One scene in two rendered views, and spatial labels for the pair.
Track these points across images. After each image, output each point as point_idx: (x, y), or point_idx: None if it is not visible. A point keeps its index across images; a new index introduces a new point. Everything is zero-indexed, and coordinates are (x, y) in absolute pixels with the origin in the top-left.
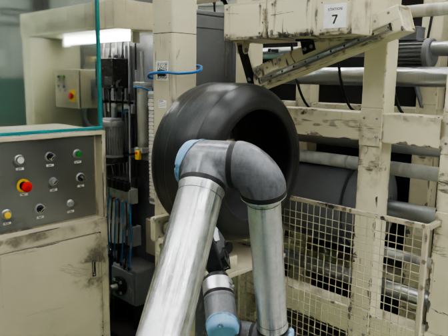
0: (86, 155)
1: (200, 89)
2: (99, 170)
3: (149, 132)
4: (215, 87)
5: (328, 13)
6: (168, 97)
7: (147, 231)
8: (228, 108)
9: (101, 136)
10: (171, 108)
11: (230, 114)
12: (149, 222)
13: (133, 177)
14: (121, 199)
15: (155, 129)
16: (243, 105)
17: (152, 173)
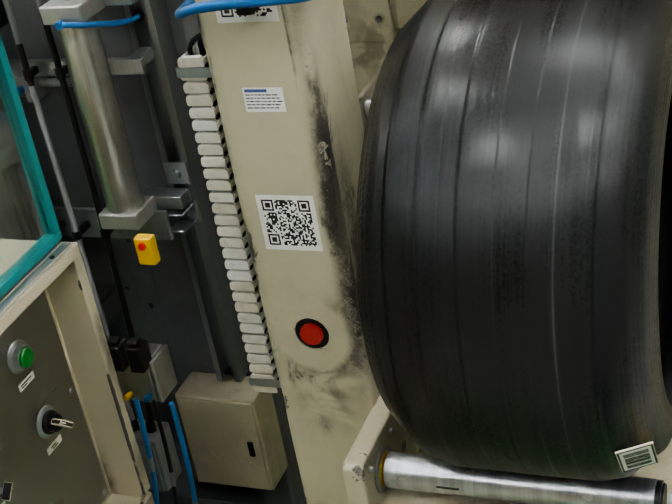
0: (38, 343)
1: (472, 53)
2: (90, 368)
3: (212, 189)
4: (527, 32)
5: None
6: (290, 77)
7: (189, 428)
8: (641, 117)
9: (74, 266)
10: (402, 152)
11: (652, 135)
12: (192, 405)
13: (102, 296)
14: (126, 395)
15: (245, 180)
16: (661, 83)
17: (395, 379)
